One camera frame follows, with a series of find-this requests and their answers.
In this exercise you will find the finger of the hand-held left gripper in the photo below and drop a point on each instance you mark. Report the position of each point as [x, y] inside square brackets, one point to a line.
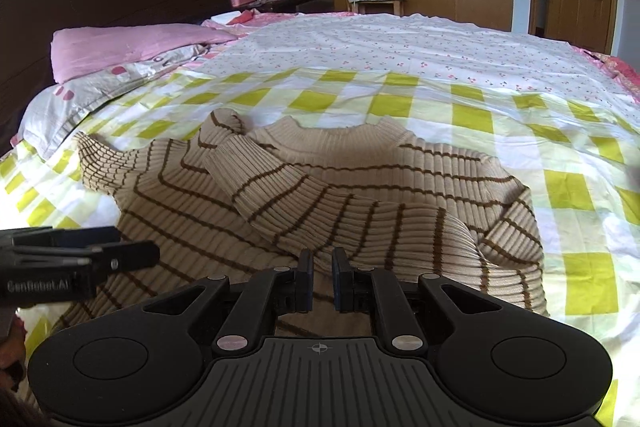
[85, 235]
[130, 255]

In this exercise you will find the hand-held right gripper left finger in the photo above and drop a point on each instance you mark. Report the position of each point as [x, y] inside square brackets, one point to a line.
[305, 284]

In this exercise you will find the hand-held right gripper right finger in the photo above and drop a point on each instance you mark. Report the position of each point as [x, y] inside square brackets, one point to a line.
[341, 284]

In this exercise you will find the beige brown-striped knit sweater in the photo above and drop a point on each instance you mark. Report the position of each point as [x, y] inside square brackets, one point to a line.
[325, 187]

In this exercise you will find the person's left hand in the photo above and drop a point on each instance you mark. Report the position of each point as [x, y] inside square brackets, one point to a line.
[12, 347]

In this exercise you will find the white printed pillow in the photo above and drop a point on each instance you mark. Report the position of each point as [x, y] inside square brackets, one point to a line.
[80, 94]

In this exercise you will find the pink pillow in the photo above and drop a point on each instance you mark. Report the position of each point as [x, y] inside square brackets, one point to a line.
[125, 44]

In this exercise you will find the green checked bed sheet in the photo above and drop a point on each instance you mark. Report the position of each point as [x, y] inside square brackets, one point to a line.
[450, 82]

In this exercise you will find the red cloth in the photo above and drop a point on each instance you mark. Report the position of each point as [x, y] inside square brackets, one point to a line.
[240, 17]

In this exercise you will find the dark wooden nightstand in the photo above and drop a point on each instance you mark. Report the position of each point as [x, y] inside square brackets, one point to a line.
[295, 2]

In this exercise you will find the pink floral bed sheet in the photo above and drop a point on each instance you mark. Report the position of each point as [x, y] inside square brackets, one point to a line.
[620, 67]

